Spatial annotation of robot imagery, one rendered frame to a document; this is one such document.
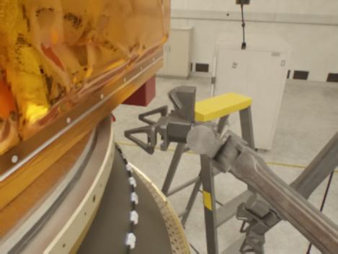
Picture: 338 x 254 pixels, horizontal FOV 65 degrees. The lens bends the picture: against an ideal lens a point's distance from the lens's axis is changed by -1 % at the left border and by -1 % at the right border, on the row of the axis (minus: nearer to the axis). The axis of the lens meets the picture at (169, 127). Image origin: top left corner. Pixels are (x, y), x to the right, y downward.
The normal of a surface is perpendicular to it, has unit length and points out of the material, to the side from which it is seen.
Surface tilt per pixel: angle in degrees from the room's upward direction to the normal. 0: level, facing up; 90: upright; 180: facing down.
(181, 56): 90
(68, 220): 0
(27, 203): 0
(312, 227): 57
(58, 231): 0
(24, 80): 96
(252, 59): 90
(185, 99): 90
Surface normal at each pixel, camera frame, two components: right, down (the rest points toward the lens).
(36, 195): 0.02, -0.90
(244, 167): -0.67, -0.29
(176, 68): -0.22, 0.43
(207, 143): -0.22, 0.09
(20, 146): 0.97, 0.14
